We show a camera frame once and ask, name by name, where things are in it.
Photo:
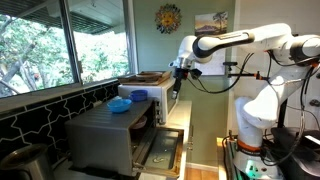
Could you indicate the dark wooden plate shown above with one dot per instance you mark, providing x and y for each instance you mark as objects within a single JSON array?
[{"x": 148, "y": 74}]

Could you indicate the metal oven rack tray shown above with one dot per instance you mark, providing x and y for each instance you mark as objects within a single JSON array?
[{"x": 138, "y": 133}]

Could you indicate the wooden serving tray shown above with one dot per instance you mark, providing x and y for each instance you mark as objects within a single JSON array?
[{"x": 146, "y": 80}]

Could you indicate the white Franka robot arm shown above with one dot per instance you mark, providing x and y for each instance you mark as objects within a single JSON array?
[{"x": 260, "y": 106}]

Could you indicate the window frame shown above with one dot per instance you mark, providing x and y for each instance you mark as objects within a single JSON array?
[{"x": 71, "y": 43}]

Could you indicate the purple plastic bowl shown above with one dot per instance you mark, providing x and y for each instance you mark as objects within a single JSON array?
[{"x": 140, "y": 123}]

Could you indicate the light blue plastic bowl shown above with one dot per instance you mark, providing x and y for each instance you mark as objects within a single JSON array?
[{"x": 119, "y": 106}]

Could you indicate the colourful sun wall ornament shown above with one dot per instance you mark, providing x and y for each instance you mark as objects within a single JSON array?
[{"x": 168, "y": 18}]

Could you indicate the black wall plug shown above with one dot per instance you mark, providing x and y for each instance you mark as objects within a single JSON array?
[{"x": 314, "y": 102}]

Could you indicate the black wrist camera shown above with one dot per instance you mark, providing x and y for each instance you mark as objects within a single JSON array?
[{"x": 196, "y": 74}]

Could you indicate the dark blue plastic bowl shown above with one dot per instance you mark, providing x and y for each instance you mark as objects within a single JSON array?
[{"x": 138, "y": 95}]

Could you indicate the grey laptop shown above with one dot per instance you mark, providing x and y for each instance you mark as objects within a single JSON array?
[{"x": 300, "y": 163}]

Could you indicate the black camera stand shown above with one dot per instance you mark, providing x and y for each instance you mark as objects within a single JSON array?
[{"x": 243, "y": 75}]

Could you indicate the silver toaster oven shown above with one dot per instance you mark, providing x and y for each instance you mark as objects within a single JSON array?
[{"x": 100, "y": 136}]

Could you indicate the metal pot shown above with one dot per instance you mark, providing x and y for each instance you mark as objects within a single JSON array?
[{"x": 23, "y": 161}]

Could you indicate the wall calendar with landscape photo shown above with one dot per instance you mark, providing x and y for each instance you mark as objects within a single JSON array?
[{"x": 210, "y": 23}]

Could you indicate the white microwave oven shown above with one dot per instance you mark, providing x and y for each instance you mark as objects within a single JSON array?
[{"x": 156, "y": 90}]

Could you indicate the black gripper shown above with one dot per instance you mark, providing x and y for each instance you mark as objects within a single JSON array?
[{"x": 180, "y": 75}]

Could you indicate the black electronics box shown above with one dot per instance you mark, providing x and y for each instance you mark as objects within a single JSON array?
[{"x": 311, "y": 140}]

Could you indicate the glass toaster oven door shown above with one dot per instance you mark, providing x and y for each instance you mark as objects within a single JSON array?
[{"x": 166, "y": 150}]

